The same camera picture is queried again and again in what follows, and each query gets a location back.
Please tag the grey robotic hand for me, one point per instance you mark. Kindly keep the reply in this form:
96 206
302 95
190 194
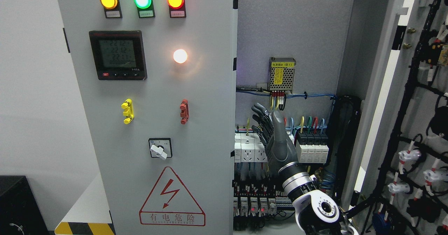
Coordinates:
271 131

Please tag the grey cabinet door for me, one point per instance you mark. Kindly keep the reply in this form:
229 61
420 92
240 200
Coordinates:
202 147
396 60

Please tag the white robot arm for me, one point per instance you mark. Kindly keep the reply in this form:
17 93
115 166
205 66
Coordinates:
316 213

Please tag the red indicator lamp left door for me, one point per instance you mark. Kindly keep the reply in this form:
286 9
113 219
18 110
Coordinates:
177 8

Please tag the green indicator lamp left door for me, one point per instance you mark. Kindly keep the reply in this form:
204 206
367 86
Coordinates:
145 8

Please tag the yellow indicator lamp left door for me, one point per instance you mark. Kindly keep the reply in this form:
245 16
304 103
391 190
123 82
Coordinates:
112 9

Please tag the black surge protector modules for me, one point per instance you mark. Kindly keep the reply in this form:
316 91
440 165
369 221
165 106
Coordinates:
311 148

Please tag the white socket breaker row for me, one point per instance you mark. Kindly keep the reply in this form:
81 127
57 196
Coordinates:
248 148

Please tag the lower relay terminal row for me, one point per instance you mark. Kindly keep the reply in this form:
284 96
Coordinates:
259 198

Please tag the metal mesh power supply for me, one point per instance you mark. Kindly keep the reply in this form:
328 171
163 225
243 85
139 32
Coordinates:
281 73

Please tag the red terminal connector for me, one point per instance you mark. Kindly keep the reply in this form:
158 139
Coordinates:
184 111

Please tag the red triangle warning sticker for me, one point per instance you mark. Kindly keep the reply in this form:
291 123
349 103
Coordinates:
171 203

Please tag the white glowing indicator lamp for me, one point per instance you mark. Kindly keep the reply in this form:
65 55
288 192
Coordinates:
180 56

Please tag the yellow terminal connector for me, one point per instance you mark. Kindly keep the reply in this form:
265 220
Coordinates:
127 107

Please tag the black digital power meter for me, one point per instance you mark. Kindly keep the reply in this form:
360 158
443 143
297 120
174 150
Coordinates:
118 54

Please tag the black box at left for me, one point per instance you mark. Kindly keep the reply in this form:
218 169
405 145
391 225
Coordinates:
19 212

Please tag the left door rotary selector switch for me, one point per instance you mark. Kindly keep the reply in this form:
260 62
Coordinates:
160 148

